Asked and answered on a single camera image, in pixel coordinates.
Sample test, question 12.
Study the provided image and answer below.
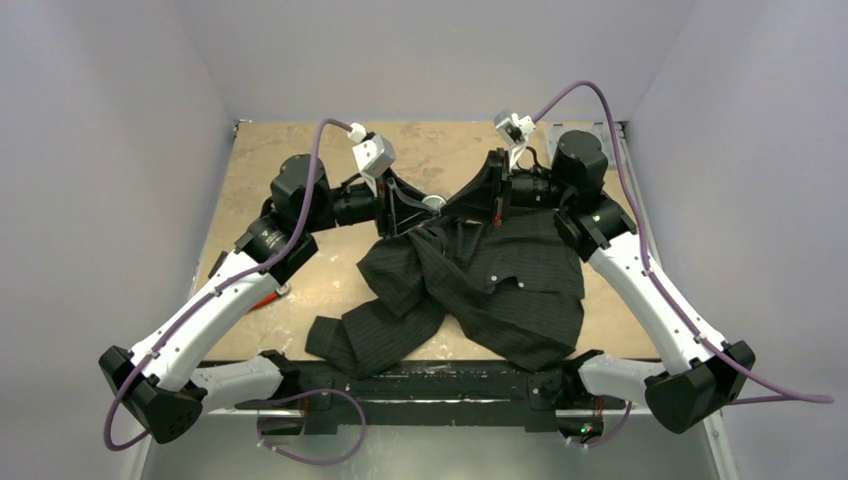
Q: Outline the purple cable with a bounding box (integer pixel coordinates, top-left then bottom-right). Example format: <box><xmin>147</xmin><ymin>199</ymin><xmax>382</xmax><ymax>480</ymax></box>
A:
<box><xmin>529</xmin><ymin>80</ymin><xmax>835</xmax><ymax>405</ymax></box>
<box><xmin>102</xmin><ymin>117</ymin><xmax>359</xmax><ymax>453</ymax></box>

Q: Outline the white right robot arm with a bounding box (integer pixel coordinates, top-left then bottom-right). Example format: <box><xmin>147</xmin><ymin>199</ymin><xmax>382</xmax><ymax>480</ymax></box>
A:
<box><xmin>441</xmin><ymin>130</ymin><xmax>756</xmax><ymax>434</ymax></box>

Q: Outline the dark pinstriped button shirt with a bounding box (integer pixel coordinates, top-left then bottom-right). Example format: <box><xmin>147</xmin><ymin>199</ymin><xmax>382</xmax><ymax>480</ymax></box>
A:
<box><xmin>305</xmin><ymin>212</ymin><xmax>585</xmax><ymax>379</ymax></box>

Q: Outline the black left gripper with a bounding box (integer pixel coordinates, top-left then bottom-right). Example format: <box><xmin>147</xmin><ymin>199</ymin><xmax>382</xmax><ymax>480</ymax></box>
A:
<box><xmin>303</xmin><ymin>166</ymin><xmax>439</xmax><ymax>240</ymax></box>

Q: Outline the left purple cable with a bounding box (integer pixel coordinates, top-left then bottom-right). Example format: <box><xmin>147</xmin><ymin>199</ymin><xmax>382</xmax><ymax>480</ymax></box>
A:
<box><xmin>102</xmin><ymin>117</ymin><xmax>359</xmax><ymax>453</ymax></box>

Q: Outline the red handled ratchet wrench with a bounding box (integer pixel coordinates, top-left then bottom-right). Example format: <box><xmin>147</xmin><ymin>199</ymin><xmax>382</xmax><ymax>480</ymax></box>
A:
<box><xmin>251</xmin><ymin>283</ymin><xmax>291</xmax><ymax>311</ymax></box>

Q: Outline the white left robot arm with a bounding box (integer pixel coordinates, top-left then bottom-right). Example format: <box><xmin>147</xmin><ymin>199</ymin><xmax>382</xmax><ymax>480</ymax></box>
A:
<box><xmin>98</xmin><ymin>154</ymin><xmax>445</xmax><ymax>444</ymax></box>

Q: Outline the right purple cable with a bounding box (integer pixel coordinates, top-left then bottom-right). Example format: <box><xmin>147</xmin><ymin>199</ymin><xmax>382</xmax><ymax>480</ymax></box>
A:
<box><xmin>529</xmin><ymin>80</ymin><xmax>835</xmax><ymax>405</ymax></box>

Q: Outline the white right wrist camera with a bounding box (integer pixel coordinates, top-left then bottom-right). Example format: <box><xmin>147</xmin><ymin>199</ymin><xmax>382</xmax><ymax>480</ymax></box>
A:
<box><xmin>493</xmin><ymin>110</ymin><xmax>536</xmax><ymax>169</ymax></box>

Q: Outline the clear plastic organizer box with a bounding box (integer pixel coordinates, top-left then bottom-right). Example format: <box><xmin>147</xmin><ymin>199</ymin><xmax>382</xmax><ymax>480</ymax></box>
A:
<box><xmin>543</xmin><ymin>121</ymin><xmax>629</xmax><ymax>171</ymax></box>

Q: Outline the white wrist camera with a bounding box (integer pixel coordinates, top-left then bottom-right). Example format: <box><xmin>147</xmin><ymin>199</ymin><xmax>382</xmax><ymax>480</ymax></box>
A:
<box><xmin>347</xmin><ymin>123</ymin><xmax>397</xmax><ymax>197</ymax></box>
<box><xmin>493</xmin><ymin>110</ymin><xmax>536</xmax><ymax>169</ymax></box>

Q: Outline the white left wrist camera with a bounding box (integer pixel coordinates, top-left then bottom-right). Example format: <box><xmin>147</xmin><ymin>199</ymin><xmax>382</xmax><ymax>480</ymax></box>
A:
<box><xmin>347</xmin><ymin>123</ymin><xmax>397</xmax><ymax>197</ymax></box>

